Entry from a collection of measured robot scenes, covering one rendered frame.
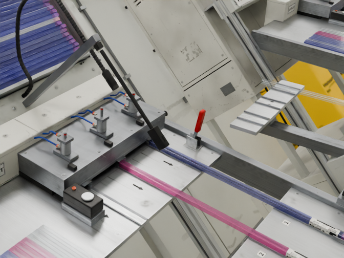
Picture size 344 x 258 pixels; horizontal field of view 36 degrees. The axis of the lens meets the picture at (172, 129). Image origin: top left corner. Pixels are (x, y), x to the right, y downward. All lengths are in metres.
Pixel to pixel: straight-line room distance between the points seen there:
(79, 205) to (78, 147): 0.16
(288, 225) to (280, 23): 1.18
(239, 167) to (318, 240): 0.27
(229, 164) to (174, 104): 2.44
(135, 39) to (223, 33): 1.67
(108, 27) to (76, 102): 2.41
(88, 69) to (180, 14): 0.83
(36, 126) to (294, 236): 0.58
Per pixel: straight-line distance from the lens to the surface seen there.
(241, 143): 4.01
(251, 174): 1.24
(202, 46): 2.15
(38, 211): 1.09
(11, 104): 1.26
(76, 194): 1.05
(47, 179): 1.10
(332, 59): 1.91
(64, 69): 1.11
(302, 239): 1.09
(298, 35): 2.05
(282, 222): 1.11
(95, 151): 1.13
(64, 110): 1.23
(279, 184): 1.22
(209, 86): 2.19
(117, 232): 1.04
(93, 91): 1.30
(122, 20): 3.75
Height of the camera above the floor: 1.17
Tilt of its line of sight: 3 degrees down
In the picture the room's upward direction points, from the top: 33 degrees counter-clockwise
